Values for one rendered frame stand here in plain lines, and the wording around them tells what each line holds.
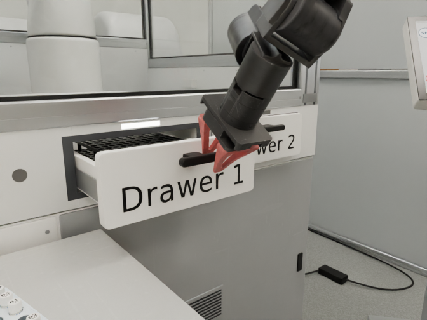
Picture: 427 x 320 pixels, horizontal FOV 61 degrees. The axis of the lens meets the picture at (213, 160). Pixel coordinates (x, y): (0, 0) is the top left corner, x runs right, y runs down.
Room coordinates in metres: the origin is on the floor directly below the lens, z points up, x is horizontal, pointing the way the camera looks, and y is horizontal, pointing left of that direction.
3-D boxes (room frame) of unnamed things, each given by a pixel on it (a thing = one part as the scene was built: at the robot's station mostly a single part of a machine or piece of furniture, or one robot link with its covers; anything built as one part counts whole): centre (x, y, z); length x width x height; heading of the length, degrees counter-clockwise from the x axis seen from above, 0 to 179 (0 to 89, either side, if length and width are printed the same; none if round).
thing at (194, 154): (0.54, 0.03, 0.91); 0.07 x 0.04 x 0.01; 128
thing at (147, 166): (0.56, 0.04, 0.87); 0.29 x 0.02 x 0.11; 128
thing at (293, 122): (0.87, -0.12, 0.87); 0.29 x 0.02 x 0.11; 128
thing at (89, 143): (0.72, 0.17, 0.87); 0.22 x 0.18 x 0.06; 38
